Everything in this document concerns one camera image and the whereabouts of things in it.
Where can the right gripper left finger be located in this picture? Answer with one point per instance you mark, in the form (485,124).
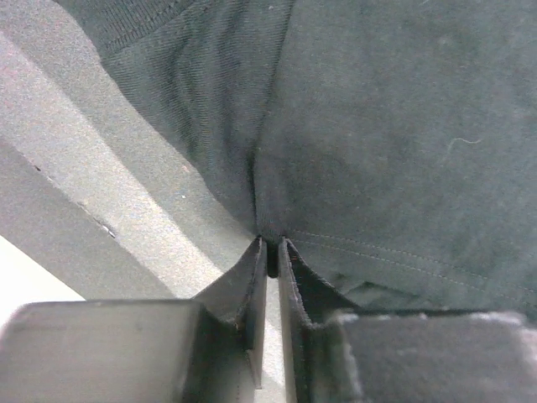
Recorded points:
(208,348)

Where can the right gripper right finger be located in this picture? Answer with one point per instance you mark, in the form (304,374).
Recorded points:
(335,351)

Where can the black t shirt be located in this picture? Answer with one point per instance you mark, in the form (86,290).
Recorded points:
(392,142)

